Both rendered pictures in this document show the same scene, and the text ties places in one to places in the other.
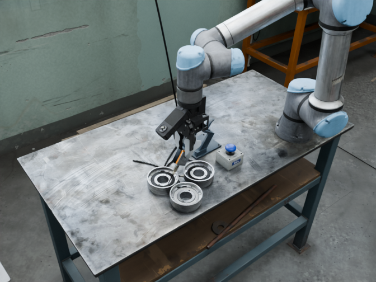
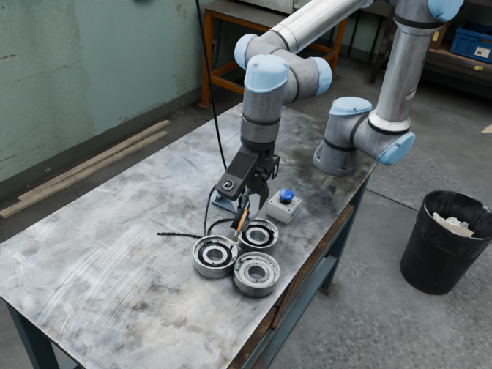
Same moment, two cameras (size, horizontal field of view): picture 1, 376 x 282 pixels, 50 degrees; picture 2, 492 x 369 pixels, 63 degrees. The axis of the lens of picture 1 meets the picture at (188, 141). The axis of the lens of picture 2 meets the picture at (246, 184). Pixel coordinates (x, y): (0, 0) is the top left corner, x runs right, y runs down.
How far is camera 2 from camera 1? 0.50 m
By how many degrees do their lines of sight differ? 18
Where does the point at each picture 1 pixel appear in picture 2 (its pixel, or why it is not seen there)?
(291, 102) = (339, 127)
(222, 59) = (309, 72)
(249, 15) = (315, 12)
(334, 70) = (411, 81)
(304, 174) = not seen: hidden behind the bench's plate
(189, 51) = (269, 62)
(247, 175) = (312, 226)
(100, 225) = (148, 348)
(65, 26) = not seen: outside the picture
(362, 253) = (385, 280)
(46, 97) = not seen: outside the picture
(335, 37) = (420, 38)
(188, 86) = (267, 116)
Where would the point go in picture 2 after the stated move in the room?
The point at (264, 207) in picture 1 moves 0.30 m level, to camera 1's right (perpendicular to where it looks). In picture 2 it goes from (314, 258) to (389, 244)
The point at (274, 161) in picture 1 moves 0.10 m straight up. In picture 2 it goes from (332, 202) to (341, 175)
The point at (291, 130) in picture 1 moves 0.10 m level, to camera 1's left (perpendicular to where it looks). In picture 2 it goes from (338, 162) to (310, 165)
